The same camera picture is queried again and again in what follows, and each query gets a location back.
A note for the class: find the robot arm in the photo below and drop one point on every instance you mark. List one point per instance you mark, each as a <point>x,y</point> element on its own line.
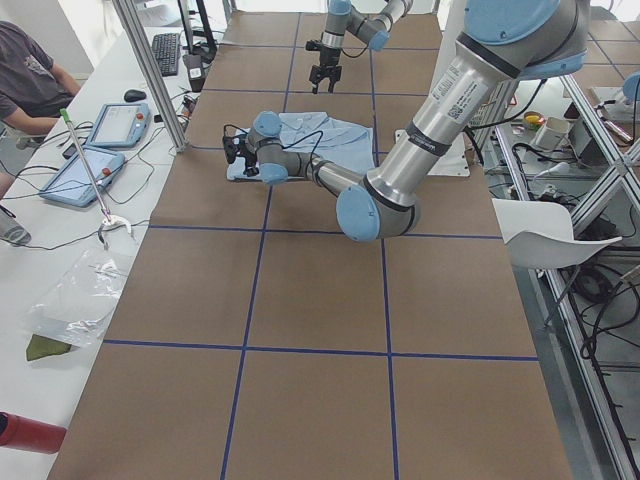
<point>552,36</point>
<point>342,18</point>

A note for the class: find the clear plastic bag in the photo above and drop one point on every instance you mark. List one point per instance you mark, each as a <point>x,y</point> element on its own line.
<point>76,310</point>

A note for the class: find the black keyboard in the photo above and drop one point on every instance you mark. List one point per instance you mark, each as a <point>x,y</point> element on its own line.
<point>166,49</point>

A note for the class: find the aluminium frame post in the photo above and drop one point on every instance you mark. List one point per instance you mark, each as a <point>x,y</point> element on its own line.
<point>142,50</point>

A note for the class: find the teach pendant far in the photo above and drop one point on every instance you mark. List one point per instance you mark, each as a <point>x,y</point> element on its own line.
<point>119,125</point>

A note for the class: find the black computer mouse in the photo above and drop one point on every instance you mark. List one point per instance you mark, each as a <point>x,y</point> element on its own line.
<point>134,95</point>

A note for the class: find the reach grabber tool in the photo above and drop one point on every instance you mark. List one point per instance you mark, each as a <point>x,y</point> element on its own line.
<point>110,221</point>

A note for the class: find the white chair seat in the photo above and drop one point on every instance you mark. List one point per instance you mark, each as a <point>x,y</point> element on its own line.
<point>539,235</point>

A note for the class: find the teach pendant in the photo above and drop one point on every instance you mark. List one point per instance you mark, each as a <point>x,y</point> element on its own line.
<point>71,186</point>
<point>119,125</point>

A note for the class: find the red bottle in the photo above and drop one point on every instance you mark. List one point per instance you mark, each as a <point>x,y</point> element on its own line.
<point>27,434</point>

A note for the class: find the seated person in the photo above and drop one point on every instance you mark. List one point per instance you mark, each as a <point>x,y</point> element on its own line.
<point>33,87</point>

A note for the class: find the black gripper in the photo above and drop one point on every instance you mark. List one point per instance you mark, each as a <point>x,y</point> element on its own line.
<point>248,161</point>
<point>328,56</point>

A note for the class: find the teach pendant near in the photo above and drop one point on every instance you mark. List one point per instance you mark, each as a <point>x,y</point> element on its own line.
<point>71,186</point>

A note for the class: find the olive green cloth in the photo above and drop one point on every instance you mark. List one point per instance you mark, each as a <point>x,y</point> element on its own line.
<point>40,347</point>

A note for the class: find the light blue button-up shirt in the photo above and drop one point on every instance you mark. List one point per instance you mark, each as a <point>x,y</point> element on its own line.
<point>347,144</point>

